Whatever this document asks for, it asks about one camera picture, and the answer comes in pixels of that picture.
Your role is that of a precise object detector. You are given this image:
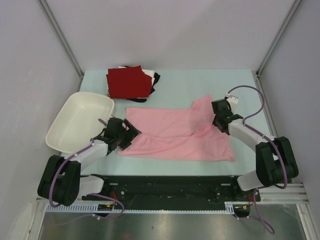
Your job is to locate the pink t shirt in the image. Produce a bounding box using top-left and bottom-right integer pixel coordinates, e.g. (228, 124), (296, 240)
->
(118, 95), (236, 162)

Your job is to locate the white plastic bin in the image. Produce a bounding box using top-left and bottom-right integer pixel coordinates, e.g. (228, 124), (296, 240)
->
(45, 92), (115, 154)

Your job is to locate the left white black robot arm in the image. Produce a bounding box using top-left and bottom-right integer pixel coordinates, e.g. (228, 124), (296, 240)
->
(37, 117), (142, 208)

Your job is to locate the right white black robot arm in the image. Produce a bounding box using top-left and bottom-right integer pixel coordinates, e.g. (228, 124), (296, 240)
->
(211, 98), (299, 201)

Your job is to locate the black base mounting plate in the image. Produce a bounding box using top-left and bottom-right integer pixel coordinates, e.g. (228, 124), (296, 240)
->
(81, 174), (262, 210)

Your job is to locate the folded red t shirt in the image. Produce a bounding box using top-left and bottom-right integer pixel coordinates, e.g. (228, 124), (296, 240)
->
(106, 66), (152, 99)

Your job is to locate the white slotted cable duct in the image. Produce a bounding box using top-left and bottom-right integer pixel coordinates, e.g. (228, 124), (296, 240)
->
(46, 201), (236, 215)

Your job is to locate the right aluminium side rail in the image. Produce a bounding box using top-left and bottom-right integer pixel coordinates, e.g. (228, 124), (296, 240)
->
(252, 71), (309, 205)

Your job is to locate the right aluminium frame post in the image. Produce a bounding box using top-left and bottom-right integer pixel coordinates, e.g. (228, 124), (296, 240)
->
(255, 0), (304, 78)

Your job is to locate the aluminium frame post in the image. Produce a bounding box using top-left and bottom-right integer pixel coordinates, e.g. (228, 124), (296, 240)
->
(37, 0), (84, 80)
(255, 0), (304, 78)

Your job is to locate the left aluminium frame post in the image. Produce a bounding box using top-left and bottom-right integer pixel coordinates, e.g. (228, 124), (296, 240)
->
(37, 0), (84, 80)

